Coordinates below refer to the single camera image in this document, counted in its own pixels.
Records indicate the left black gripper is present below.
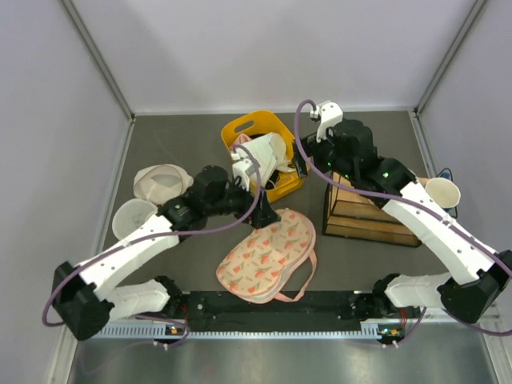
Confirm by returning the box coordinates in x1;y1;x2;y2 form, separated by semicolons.
205;174;279;229

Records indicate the pale mint green bra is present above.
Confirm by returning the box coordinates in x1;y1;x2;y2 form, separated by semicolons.
230;132;295;187

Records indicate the floral mesh laundry bag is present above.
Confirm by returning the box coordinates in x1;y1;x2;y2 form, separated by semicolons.
216;209;317;305

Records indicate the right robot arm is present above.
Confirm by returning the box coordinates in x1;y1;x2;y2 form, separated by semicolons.
294;119;511;326

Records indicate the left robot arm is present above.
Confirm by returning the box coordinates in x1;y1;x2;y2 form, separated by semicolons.
44;164;281;341

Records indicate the black bra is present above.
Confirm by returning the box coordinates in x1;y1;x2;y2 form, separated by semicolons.
248;133;291;189

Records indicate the pink satin bra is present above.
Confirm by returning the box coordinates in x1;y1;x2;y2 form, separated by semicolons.
230;134;253;150

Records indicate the white mesh laundry bag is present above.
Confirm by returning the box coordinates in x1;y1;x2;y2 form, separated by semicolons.
133;164;193;205

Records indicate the yellow plastic basket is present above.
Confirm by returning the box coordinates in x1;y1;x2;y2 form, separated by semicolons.
221;110;304;202

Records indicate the white marble plate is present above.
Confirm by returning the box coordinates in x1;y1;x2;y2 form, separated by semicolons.
111;198;157;240

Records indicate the blue paper cup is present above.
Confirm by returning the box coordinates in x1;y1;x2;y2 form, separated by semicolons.
419;168;462;210

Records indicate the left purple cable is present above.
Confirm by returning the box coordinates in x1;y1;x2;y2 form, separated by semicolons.
42;144;265;349

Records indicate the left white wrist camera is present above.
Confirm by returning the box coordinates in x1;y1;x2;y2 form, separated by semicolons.
230;151;260;190

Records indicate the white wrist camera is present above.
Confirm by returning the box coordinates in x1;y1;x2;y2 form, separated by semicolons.
230;151;260;190
310;100;343;142

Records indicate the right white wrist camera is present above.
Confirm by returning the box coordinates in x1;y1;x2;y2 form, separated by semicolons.
310;100;343;142

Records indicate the wire and wood shelf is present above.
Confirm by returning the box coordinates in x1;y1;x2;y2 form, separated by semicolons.
322;171;459;248

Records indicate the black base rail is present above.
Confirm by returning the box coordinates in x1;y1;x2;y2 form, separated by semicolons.
140;290;420;333

